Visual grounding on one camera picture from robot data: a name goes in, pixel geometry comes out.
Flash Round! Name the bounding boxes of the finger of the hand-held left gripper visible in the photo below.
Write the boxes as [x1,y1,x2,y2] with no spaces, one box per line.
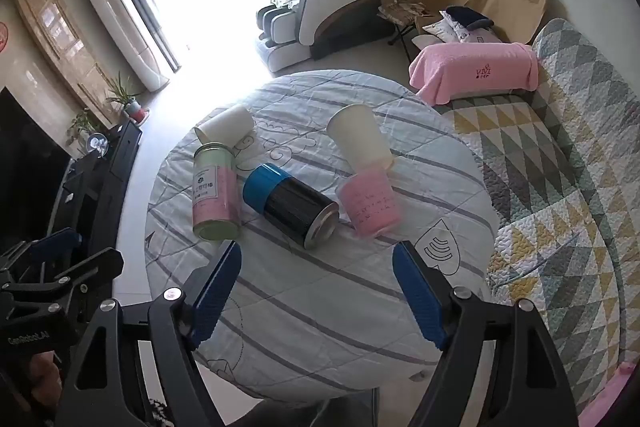
[0,227,84,273]
[0,247,125,303]

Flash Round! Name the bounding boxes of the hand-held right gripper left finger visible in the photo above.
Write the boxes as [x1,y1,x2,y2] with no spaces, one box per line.
[60,239,243,427]

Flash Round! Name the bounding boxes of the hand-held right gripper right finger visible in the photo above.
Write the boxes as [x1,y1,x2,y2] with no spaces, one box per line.
[392,240,584,427]

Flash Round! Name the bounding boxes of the pink plastic cup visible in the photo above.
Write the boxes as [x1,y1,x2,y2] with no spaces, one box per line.
[335,167,403,238]

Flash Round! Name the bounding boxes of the small white paper cup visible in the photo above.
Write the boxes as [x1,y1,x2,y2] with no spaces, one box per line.
[194,104,256,146]

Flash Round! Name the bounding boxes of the large white paper cup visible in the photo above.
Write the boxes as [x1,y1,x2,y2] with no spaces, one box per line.
[326,103,396,172]

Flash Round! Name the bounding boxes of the black tv stand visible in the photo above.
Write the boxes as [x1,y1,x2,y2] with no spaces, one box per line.
[47,119,143,258]

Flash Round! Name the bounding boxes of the black television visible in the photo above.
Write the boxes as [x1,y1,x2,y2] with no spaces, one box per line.
[0,86,73,253]

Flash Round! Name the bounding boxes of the striped printed blanket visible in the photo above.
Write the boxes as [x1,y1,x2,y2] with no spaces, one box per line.
[144,69,501,395]

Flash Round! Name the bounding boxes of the green and pink can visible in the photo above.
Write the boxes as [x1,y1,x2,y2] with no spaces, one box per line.
[192,142,243,242]

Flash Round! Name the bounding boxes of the small clear desk fan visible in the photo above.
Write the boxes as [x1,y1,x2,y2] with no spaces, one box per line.
[86,132,110,158]

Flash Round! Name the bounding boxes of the green potted plant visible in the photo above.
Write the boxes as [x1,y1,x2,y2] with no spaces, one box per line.
[66,108,103,152]

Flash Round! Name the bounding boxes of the blue and black can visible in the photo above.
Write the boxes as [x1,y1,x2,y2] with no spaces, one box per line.
[242,163,341,250]

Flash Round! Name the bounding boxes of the potted plant red pot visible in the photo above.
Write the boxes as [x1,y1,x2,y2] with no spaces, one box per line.
[105,72,151,125]

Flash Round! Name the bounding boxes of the triangle pattern quilted sofa cover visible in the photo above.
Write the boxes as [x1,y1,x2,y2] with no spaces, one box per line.
[440,18,640,418]

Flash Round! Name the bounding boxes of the pink cloth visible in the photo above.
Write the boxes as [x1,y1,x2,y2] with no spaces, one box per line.
[575,359,638,427]

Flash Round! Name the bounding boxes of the white standing air conditioner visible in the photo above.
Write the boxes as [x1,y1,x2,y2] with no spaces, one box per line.
[79,0,172,92]

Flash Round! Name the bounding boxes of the pink towel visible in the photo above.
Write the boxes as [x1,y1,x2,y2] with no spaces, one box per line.
[408,41,541,106]

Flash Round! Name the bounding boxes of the white printed pillow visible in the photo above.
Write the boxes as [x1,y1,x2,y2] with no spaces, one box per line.
[422,11,501,44]

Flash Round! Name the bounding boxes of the dark folded cloth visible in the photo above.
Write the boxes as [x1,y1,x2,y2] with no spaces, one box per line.
[445,6,495,30]

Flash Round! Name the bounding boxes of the small folding table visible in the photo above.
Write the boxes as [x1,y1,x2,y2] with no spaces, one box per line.
[377,0,441,60]

